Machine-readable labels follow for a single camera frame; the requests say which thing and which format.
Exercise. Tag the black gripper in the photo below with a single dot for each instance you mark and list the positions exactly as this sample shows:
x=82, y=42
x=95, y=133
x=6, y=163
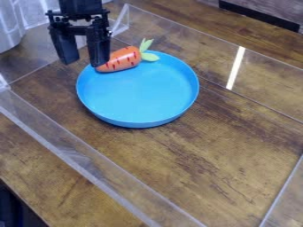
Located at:
x=81, y=17

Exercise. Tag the orange toy carrot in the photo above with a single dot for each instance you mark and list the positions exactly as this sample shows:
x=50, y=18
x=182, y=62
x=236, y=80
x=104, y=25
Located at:
x=129, y=57

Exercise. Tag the blue round tray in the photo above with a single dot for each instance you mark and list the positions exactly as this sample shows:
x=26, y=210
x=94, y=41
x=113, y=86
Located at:
x=142, y=97

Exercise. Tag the white curtain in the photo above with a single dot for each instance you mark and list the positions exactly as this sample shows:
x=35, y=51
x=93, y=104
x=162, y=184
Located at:
x=21, y=15

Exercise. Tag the dark baseboard strip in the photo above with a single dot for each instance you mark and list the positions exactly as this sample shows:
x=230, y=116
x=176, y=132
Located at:
x=260, y=16

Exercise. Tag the clear acrylic enclosure wall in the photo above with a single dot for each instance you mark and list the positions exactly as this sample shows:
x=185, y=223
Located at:
x=221, y=168

